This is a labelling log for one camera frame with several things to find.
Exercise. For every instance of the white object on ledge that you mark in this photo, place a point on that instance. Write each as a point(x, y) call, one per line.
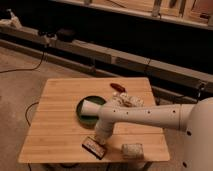
point(13, 21)

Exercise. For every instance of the white paper cup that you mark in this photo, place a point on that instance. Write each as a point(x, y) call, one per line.
point(89, 108)

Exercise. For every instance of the wooden table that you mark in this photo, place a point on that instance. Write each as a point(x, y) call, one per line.
point(56, 136)

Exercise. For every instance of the brown whiteboard eraser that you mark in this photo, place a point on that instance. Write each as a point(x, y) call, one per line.
point(94, 148)

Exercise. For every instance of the small red brown object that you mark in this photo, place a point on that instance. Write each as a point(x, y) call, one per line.
point(118, 87)

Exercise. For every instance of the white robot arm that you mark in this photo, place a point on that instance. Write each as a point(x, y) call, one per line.
point(195, 120)

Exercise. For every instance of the dark green plate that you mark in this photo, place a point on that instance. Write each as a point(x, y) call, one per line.
point(85, 120)

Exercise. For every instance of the black device on ledge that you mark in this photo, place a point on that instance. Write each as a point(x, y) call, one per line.
point(65, 35)

